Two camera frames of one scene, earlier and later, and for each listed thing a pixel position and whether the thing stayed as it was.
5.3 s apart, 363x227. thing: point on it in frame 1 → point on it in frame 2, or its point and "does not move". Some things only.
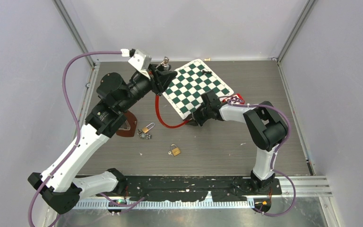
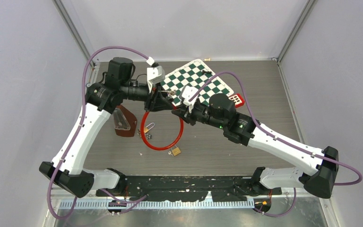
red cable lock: [179, 125] → [169, 148]
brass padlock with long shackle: [176, 151] does not move
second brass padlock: [145, 129] does not move
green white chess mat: [194, 79] does not move
